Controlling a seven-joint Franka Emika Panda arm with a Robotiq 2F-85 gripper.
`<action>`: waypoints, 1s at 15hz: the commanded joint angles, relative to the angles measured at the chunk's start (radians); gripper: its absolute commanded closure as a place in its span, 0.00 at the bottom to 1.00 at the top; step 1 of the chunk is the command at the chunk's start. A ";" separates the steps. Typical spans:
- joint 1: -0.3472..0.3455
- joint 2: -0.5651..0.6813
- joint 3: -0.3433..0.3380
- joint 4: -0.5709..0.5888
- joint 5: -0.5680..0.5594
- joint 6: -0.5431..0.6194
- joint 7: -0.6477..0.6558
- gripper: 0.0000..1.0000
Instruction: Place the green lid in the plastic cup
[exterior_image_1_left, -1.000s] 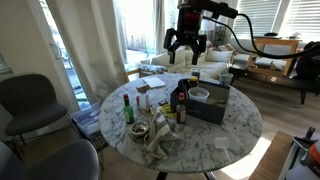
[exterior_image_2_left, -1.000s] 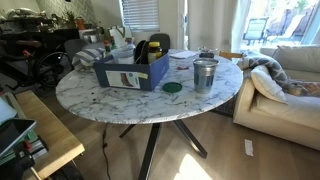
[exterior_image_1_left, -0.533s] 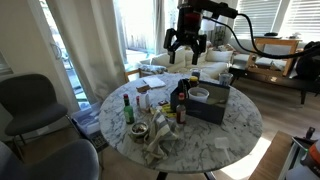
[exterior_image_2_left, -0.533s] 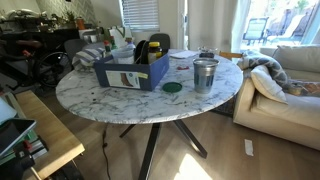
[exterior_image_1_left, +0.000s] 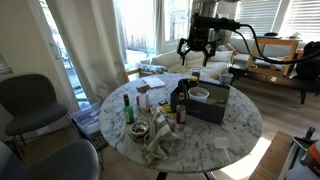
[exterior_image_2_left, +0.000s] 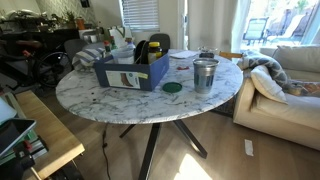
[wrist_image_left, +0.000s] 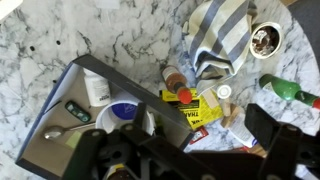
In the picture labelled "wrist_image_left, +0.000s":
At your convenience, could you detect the beige adhesive strip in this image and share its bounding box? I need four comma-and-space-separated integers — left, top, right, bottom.
202, 89, 221, 110

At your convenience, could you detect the white printed packet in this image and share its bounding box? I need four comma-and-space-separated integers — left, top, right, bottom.
228, 113, 258, 149

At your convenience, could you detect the white pill bottle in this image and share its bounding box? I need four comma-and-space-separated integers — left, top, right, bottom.
82, 68, 112, 108

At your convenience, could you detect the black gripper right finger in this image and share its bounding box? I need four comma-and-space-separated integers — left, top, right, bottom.
244, 102, 320, 180

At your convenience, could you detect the brown bottle with red cap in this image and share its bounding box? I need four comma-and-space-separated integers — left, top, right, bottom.
161, 65, 194, 105

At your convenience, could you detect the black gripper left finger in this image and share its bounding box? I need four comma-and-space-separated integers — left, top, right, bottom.
62, 102, 188, 180

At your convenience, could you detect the white tub with blue lid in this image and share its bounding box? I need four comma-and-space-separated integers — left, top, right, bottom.
95, 96, 156, 135

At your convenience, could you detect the metal spoon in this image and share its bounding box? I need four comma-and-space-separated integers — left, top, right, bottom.
43, 121, 98, 140

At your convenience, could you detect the red sauce packet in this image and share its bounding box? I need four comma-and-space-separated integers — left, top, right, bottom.
189, 126, 210, 145

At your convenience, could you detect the yellow printed packet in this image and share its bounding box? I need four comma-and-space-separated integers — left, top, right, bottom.
159, 88, 225, 131

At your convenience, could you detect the small wooden block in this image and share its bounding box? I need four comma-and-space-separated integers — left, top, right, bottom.
219, 98, 246, 130

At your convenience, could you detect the blue striped cloth towel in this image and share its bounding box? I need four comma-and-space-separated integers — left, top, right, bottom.
181, 0, 259, 96

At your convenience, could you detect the small white round cap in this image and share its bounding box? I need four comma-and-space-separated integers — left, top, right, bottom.
216, 84, 233, 100

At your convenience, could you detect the small green device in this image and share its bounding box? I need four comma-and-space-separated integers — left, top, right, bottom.
64, 100, 92, 123

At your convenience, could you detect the white cup with brown contents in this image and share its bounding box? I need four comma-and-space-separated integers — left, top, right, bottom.
249, 21, 284, 60

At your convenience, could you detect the green bottle with red cap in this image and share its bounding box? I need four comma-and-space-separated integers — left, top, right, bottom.
259, 73, 320, 110

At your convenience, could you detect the blue cardboard shoebox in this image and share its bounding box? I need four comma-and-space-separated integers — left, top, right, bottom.
14, 54, 195, 180

